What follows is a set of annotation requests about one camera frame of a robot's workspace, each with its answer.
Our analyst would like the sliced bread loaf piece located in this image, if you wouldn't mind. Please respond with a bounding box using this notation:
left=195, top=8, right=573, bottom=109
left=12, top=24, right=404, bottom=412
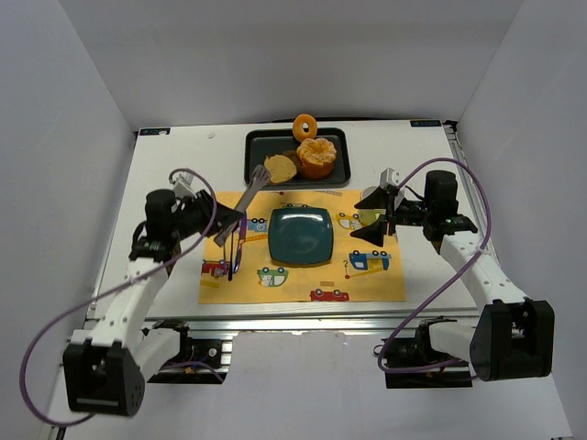
left=263, top=155, right=298, bottom=185

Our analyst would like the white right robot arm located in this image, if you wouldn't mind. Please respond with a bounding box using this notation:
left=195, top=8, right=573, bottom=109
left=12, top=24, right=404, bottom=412
left=200, top=170, right=554, bottom=381

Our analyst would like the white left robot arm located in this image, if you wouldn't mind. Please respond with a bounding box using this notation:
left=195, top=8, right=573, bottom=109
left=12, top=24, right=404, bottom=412
left=62, top=189, right=243, bottom=417

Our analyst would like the light green mug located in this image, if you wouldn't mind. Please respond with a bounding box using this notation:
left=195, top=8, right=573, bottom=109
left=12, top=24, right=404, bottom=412
left=358, top=209, right=385, bottom=226

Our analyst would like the iridescent knife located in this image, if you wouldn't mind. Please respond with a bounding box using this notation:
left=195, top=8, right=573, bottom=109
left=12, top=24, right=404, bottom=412
left=230, top=214, right=248, bottom=274

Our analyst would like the purple spoon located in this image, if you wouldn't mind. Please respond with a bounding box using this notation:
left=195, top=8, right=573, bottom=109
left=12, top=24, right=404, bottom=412
left=227, top=234, right=234, bottom=281

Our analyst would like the yellow cartoon placemat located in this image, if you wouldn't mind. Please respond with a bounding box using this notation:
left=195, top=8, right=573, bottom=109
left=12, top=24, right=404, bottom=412
left=199, top=190, right=406, bottom=304

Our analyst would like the orange sugared bun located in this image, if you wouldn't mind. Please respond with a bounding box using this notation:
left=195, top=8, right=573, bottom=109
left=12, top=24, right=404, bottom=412
left=296, top=137, right=338, bottom=180

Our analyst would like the teal square plate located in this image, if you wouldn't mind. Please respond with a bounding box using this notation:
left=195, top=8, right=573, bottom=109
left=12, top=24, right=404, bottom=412
left=268, top=207, right=334, bottom=267

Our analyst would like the brown chocolate croissant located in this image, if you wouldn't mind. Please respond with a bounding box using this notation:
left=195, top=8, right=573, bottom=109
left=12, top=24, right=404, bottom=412
left=282, top=150, right=301, bottom=166

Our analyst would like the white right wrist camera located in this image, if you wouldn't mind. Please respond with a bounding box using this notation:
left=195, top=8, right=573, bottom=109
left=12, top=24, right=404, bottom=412
left=379, top=168, right=402, bottom=196

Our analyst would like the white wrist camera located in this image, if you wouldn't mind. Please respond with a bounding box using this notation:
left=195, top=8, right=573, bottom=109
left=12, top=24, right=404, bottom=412
left=379, top=168, right=402, bottom=196
left=172, top=171, right=195, bottom=199

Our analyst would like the aluminium table frame rail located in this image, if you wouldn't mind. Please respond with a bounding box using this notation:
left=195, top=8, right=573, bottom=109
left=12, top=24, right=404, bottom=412
left=442, top=120, right=502, bottom=271

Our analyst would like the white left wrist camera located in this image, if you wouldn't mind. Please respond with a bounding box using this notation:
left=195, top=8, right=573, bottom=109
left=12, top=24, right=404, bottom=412
left=172, top=171, right=195, bottom=199

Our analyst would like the orange donut ring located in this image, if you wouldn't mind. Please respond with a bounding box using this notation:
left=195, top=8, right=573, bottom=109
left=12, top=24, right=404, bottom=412
left=292, top=113, right=317, bottom=141

